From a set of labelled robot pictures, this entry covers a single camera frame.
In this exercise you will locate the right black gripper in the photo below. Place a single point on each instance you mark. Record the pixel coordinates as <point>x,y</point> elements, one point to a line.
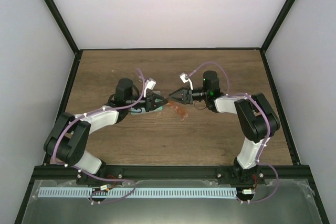
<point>188,96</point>

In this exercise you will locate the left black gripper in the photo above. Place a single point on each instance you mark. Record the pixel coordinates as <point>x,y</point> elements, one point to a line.
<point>150,101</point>

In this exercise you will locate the pink transparent sunglasses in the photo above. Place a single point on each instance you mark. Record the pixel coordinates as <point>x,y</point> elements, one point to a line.
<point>179,109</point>

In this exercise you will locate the grey glasses case green inside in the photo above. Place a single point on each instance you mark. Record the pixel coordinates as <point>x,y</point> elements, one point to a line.
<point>139,108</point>

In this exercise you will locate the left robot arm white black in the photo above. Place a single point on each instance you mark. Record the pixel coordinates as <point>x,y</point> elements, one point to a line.
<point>67,141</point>

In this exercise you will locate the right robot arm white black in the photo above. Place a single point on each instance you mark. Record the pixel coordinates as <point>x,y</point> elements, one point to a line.
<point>257,119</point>

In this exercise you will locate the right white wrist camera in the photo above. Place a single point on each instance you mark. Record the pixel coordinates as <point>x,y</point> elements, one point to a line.
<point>186,79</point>

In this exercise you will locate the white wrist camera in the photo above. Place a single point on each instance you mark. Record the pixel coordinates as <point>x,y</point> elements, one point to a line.
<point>148,86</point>
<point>186,79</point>

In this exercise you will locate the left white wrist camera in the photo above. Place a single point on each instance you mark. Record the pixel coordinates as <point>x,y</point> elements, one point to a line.
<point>148,86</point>

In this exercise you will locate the light blue slotted cable duct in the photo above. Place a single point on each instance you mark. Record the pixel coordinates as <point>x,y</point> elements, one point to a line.
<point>71,192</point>

